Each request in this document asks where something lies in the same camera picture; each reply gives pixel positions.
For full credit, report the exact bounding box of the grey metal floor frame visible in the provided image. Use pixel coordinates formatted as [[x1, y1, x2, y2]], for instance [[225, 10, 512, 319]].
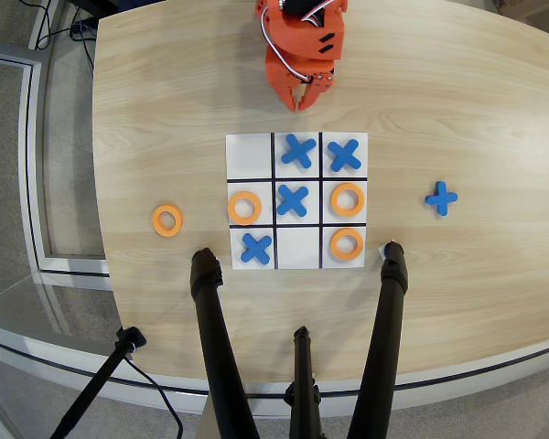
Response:
[[0, 38, 112, 280]]

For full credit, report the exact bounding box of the dark furniture base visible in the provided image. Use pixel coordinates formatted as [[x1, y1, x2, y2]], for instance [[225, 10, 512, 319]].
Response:
[[68, 0, 121, 12]]

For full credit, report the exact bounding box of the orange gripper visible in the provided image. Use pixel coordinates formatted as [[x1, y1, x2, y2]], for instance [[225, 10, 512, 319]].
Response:
[[264, 16, 348, 113]]

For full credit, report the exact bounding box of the thin black tripod leg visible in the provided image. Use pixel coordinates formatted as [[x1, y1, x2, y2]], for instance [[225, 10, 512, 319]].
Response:
[[283, 326, 324, 439]]

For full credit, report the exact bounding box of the brown cardboard box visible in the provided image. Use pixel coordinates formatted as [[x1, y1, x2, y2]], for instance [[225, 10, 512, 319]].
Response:
[[489, 0, 549, 22]]

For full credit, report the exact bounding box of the orange foam ring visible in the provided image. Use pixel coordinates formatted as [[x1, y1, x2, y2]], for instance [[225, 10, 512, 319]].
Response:
[[329, 227, 365, 262], [329, 182, 366, 217], [227, 190, 263, 226], [152, 204, 185, 238]]

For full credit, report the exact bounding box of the white tic-tac-toe board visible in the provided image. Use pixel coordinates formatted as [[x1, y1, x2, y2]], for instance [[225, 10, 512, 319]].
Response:
[[225, 132, 370, 271]]

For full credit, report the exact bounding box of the blue foam cross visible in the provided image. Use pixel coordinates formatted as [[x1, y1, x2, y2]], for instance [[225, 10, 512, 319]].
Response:
[[240, 232, 274, 265], [424, 181, 458, 218], [327, 139, 363, 173], [276, 183, 310, 217], [280, 134, 318, 168]]

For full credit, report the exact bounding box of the black cable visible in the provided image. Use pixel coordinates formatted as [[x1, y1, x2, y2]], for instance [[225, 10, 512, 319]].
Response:
[[123, 355, 185, 439]]

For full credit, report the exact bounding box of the thick black tripod leg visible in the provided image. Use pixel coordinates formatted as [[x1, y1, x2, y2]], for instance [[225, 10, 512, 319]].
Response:
[[189, 247, 262, 439], [345, 241, 410, 439]]

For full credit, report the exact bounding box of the black plug with cables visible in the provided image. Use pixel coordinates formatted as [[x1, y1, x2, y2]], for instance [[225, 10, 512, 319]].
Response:
[[27, 0, 98, 79]]

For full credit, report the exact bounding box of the slim black stand pole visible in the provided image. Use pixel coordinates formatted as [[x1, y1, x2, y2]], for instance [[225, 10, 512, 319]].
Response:
[[48, 326, 147, 439]]

